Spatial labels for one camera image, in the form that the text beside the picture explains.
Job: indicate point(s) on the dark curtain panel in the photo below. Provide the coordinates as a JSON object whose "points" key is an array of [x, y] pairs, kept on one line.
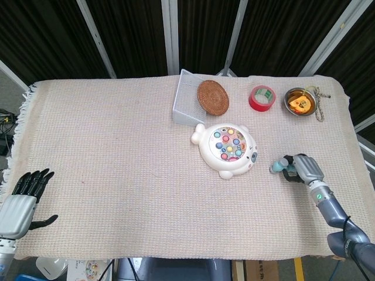
{"points": [[278, 35], [132, 35], [363, 58], [44, 35], [205, 35]]}

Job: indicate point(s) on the white metal frame post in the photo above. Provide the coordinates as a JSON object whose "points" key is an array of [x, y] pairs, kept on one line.
{"points": [[337, 32], [170, 35], [363, 142], [236, 32], [96, 38], [11, 74]]}

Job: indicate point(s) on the white seal fishing toy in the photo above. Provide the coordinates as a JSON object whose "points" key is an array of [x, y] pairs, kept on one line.
{"points": [[225, 147]]}

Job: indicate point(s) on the teal grey toy hammer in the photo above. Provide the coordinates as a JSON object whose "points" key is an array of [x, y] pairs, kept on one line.
{"points": [[276, 166]]}

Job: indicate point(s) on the brown cardboard box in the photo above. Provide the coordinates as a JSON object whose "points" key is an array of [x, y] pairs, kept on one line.
{"points": [[260, 270]]}

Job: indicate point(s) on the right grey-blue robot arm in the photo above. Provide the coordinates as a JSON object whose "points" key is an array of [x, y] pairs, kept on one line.
{"points": [[331, 207]]}

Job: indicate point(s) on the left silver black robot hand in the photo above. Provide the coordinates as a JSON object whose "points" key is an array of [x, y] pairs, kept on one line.
{"points": [[17, 213]]}

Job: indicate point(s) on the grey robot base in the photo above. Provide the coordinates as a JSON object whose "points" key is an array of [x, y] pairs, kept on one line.
{"points": [[175, 270]]}

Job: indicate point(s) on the clear plastic tray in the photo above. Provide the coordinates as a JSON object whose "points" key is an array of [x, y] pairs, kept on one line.
{"points": [[186, 99]]}

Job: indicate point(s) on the brown woven rattan coaster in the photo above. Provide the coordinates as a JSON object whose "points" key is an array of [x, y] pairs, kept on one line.
{"points": [[213, 98]]}

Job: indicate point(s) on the white plastic appliance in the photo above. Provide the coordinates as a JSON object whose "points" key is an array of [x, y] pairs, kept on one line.
{"points": [[51, 267]]}

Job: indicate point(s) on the stainless steel bowl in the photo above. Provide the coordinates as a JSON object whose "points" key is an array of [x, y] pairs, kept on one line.
{"points": [[315, 101]]}

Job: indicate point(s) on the colourful toy packaging box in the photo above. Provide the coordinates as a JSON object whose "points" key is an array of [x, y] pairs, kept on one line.
{"points": [[88, 270]]}

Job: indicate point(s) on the red tape roll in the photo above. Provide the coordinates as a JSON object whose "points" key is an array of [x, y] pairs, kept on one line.
{"points": [[257, 104]]}

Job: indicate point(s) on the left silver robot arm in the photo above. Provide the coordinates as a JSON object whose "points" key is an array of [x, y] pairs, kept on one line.
{"points": [[6, 254]]}

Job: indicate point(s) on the beige woven fringed tablecloth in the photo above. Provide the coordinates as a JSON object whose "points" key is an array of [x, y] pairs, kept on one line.
{"points": [[117, 146]]}

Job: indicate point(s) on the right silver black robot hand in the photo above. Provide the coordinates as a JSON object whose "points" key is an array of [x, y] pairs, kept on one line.
{"points": [[307, 169]]}

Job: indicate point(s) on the orange yellow toy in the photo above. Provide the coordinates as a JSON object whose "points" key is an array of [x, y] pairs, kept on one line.
{"points": [[300, 104]]}

